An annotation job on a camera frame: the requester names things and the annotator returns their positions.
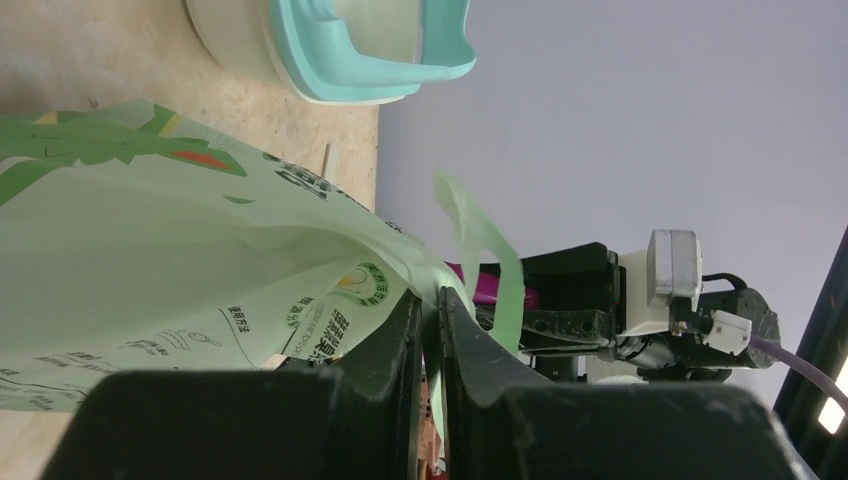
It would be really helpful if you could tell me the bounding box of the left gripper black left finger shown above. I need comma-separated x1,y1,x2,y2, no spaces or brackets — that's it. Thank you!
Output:
43,293,422,479

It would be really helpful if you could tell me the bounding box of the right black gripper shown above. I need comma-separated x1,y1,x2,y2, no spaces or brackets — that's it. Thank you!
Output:
521,242,782,383

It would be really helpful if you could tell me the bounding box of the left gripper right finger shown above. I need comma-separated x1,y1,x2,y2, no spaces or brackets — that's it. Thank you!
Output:
438,288,812,479

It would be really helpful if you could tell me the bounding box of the purple plastic scoop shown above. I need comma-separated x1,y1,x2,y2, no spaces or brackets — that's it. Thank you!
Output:
445,262,541,310

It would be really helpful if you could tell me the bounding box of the white bag clip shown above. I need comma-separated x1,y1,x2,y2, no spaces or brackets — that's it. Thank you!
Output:
321,143,338,184

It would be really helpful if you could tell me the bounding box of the green litter bag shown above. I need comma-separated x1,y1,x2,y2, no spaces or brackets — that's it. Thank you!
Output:
1,100,524,413

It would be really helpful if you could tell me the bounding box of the teal litter box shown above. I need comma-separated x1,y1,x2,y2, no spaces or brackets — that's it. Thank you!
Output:
186,0,477,106

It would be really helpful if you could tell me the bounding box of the ceiling light strip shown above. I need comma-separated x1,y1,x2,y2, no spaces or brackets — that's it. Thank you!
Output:
817,361,848,435

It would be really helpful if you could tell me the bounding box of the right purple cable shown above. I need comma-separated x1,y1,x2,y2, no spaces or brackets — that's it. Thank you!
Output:
748,334,848,415

